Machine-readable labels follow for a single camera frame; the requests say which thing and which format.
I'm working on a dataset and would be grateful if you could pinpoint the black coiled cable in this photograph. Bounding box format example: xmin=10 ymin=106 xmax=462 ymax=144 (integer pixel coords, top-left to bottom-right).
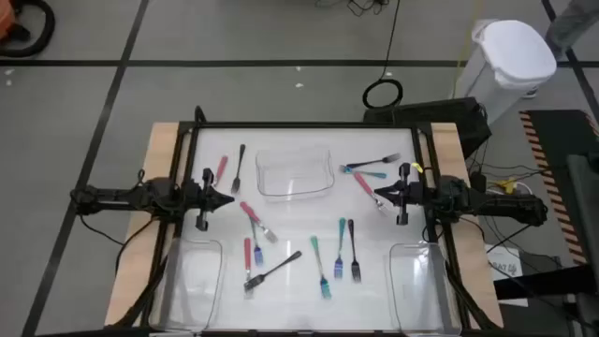
xmin=361 ymin=0 xmax=404 ymax=110

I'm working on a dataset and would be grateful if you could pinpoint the black fork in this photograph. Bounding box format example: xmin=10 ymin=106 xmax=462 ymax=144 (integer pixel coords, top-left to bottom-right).
xmin=344 ymin=152 xmax=402 ymax=170
xmin=242 ymin=250 xmax=303 ymax=291
xmin=230 ymin=143 xmax=247 ymax=196
xmin=346 ymin=218 xmax=362 ymax=284

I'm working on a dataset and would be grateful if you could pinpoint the yellow cable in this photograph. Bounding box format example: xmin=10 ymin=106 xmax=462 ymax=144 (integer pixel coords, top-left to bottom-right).
xmin=449 ymin=0 xmax=486 ymax=99

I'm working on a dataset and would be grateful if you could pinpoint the orange vacuum cleaner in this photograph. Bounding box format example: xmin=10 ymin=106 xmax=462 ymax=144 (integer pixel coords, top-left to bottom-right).
xmin=0 ymin=0 xmax=16 ymax=41

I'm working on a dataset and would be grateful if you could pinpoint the clear plastic bin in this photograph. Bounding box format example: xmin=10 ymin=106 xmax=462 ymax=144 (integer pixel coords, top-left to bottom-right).
xmin=384 ymin=241 xmax=462 ymax=336
xmin=255 ymin=146 xmax=336 ymax=203
xmin=148 ymin=236 xmax=226 ymax=333

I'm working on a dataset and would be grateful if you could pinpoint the white lidded trash can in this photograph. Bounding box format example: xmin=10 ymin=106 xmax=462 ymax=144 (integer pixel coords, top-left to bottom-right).
xmin=456 ymin=18 xmax=558 ymax=125

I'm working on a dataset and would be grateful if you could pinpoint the white paper sheet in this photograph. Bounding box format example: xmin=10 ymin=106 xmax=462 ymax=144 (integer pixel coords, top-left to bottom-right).
xmin=484 ymin=242 xmax=530 ymax=308

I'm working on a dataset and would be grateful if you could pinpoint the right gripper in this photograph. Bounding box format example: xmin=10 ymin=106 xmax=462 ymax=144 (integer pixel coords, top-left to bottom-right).
xmin=373 ymin=162 xmax=427 ymax=227

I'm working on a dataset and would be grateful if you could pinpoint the person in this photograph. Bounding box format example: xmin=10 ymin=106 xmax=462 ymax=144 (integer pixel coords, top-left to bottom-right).
xmin=545 ymin=0 xmax=599 ymax=60

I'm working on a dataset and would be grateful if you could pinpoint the black metal beam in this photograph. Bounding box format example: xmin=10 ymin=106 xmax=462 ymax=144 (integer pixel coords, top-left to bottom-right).
xmin=493 ymin=264 xmax=599 ymax=300

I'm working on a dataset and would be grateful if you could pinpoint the black vacuum hose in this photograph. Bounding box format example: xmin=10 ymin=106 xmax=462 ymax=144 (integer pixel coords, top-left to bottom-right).
xmin=0 ymin=0 xmax=56 ymax=59

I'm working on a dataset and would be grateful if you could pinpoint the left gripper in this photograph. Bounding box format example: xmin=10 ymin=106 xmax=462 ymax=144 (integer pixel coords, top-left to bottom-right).
xmin=182 ymin=167 xmax=236 ymax=233

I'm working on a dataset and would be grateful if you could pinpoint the yellow plug connector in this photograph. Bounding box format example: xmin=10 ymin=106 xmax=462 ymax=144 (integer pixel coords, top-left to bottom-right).
xmin=495 ymin=179 xmax=519 ymax=196

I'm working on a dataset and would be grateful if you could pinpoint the black mat with striped edge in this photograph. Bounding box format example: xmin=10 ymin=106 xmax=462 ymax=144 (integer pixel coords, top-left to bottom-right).
xmin=518 ymin=109 xmax=599 ymax=266

